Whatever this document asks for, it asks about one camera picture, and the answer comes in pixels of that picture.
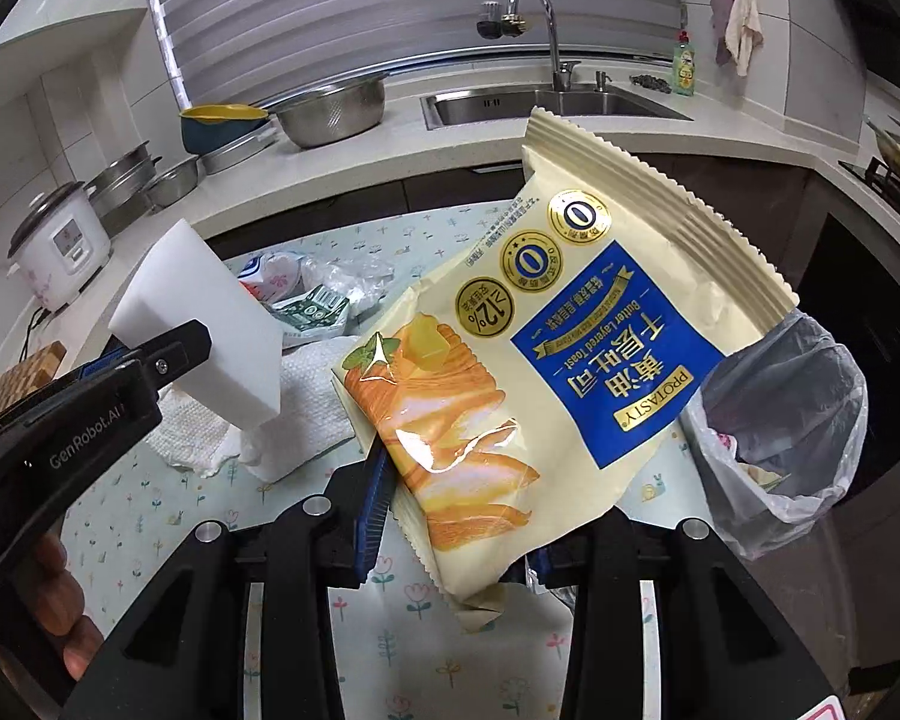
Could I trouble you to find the chrome faucet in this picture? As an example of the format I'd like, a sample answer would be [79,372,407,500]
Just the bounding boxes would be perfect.
[507,0,580,93]

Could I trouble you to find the black tap fitting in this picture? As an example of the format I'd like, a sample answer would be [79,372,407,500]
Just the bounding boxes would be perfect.
[474,1,530,41]

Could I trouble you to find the white foam block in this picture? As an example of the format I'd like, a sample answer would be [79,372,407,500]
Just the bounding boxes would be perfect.
[107,219,284,425]

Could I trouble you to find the purple hanging cloth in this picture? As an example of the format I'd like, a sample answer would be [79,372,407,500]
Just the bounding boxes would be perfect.
[709,0,737,65]

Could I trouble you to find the person's left hand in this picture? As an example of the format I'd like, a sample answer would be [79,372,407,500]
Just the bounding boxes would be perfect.
[28,532,110,685]

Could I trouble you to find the green and white packet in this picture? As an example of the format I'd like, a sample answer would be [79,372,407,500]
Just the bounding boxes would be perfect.
[272,285,353,350]

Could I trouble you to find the small steel bowl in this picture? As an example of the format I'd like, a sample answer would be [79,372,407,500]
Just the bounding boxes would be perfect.
[141,155,206,209]

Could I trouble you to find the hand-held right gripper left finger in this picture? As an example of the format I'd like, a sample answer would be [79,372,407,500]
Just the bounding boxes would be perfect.
[58,454,395,720]

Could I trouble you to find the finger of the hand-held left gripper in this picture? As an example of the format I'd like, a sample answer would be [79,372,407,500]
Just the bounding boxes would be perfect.
[101,319,212,392]

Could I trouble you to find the cream toast packet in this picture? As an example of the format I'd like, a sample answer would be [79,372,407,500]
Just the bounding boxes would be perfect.
[332,106,803,614]

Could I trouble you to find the white rice cooker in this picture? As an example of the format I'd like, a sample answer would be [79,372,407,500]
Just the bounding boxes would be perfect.
[7,181,113,314]

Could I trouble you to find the steel sink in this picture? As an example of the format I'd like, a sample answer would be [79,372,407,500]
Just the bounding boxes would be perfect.
[420,85,695,130]

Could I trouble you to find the cream hanging cloth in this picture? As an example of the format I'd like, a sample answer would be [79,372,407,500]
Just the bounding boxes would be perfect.
[724,0,764,77]

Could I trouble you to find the black power cord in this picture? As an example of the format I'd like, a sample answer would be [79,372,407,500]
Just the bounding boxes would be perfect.
[15,304,55,362]

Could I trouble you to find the grey window blinds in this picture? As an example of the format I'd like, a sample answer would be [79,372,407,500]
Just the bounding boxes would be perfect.
[141,0,687,110]

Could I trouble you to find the steel tray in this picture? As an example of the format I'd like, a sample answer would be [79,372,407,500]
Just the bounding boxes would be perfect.
[199,122,280,175]

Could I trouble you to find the clear plastic wrap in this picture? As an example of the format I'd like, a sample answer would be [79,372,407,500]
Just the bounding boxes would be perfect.
[304,250,400,317]

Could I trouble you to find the steel steamer pot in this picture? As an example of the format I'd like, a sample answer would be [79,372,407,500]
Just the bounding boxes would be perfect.
[82,142,163,237]

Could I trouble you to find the wooden block board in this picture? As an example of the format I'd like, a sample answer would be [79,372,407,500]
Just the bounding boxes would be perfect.
[0,341,68,421]

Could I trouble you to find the green dish soap bottle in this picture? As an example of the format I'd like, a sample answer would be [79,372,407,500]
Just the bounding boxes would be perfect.
[670,28,700,97]

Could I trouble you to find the floral tablecloth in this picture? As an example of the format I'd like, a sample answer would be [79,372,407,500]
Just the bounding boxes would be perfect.
[64,199,695,720]

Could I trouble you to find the steel colander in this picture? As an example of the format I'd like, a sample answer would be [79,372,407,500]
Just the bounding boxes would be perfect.
[266,73,389,149]

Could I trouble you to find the white paper towel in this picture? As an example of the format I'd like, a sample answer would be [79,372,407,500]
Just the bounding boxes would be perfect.
[146,345,362,485]

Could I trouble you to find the black gas stove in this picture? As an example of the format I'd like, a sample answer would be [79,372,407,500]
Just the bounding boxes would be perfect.
[840,157,900,235]

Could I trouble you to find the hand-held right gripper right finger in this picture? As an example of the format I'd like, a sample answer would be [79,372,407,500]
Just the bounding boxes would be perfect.
[526,508,854,720]

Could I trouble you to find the speckled kitchen countertop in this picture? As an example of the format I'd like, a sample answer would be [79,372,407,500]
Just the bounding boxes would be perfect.
[0,75,900,391]

